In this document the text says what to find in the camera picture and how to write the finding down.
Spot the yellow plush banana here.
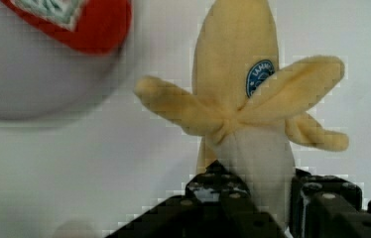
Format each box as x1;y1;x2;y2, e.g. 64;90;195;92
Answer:
134;0;349;229

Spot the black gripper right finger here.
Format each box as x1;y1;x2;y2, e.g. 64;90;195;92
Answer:
290;170;371;238

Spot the red plush ketchup bottle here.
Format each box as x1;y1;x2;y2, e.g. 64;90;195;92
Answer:
0;0;132;55

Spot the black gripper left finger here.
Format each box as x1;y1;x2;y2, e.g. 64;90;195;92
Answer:
105;162;286;238

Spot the grey round plate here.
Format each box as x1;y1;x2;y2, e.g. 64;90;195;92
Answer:
0;1;125;120

